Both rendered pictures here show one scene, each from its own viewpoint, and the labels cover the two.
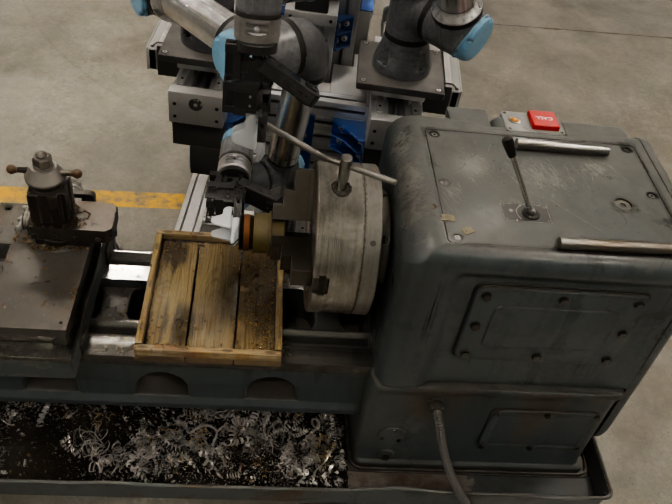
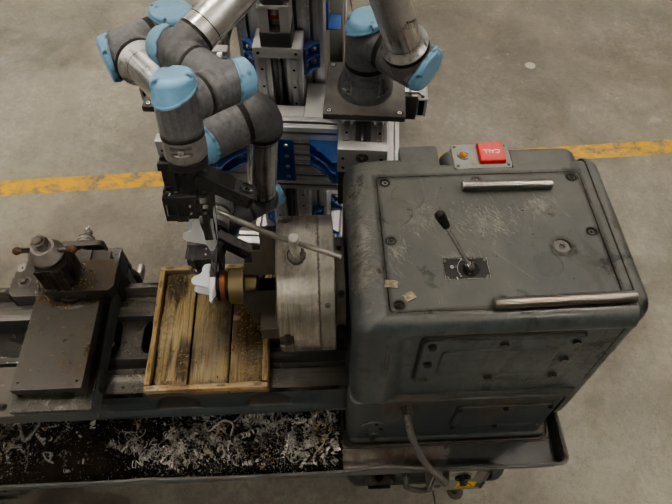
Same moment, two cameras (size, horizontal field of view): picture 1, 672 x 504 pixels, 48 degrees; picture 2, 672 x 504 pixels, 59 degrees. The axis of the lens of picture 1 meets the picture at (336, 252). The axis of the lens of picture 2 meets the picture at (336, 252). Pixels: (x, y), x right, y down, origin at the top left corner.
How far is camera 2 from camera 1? 0.47 m
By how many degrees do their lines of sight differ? 12
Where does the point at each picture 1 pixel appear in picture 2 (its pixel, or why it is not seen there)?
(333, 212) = (289, 281)
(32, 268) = (52, 327)
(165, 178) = not seen: hidden behind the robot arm
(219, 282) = (215, 313)
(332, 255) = (292, 318)
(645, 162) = (588, 190)
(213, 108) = not seen: hidden behind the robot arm
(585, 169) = (528, 207)
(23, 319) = (46, 380)
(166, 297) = (170, 333)
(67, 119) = (115, 106)
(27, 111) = (82, 102)
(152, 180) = not seen: hidden behind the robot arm
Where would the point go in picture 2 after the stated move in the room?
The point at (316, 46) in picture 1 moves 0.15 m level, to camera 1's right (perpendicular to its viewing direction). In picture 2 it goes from (263, 118) to (333, 123)
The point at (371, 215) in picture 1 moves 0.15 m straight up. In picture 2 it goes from (324, 280) to (323, 237)
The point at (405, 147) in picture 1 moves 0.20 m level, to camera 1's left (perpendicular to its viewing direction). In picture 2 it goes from (357, 200) to (268, 193)
